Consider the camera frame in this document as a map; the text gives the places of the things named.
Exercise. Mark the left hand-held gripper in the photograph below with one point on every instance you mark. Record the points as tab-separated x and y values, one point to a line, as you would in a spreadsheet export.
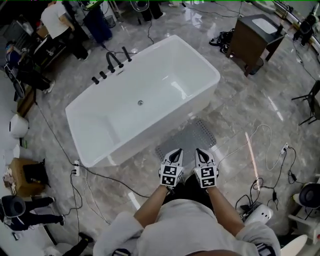
170	175

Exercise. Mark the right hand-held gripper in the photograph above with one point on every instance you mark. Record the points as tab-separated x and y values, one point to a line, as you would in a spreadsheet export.
206	176

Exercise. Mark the grey perforated bath mat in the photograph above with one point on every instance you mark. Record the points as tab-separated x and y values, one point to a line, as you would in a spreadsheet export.
192	137

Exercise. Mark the person's right forearm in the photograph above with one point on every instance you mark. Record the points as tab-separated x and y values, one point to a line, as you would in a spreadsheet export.
223	210

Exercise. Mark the person's left forearm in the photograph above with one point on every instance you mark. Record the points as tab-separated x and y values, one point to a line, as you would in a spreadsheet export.
150	207

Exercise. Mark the person's black trousers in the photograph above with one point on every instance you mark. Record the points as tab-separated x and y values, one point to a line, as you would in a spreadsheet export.
190	192

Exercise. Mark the chrome bathtub drain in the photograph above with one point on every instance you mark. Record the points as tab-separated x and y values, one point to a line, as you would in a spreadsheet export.
140	102

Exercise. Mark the person's grey sweatshirt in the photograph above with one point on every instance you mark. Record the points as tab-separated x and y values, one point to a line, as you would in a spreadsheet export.
190	230

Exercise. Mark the white rounded device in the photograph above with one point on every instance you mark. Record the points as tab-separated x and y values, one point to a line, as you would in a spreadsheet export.
18	126
260	215

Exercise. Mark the white power strip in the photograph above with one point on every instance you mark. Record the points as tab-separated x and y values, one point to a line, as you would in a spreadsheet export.
285	148
76	168

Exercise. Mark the white bathtub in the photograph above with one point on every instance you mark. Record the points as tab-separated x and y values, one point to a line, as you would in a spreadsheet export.
140	82

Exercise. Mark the black faucet knob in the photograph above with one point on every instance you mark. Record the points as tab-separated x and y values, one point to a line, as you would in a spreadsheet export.
103	75
95	80

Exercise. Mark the black round helmet device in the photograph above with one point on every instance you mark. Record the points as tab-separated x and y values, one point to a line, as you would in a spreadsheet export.
310	195

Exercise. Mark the black hand shower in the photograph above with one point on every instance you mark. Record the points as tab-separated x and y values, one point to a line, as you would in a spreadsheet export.
127	53

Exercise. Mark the black bathtub faucet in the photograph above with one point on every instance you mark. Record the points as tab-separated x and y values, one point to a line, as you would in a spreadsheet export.
113	60

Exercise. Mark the black chair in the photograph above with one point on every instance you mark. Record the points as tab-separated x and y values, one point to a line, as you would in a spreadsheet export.
312	102

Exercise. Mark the white round seat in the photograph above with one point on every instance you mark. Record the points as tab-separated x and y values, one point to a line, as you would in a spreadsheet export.
295	246

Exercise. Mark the brown wooden vanity cabinet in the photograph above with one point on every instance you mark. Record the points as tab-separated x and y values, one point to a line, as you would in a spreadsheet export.
252	37

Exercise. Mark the cardboard box with black bag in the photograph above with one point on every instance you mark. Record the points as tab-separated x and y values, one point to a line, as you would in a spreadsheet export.
27	177

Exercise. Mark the small green bottle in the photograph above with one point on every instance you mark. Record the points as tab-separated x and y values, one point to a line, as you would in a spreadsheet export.
25	143

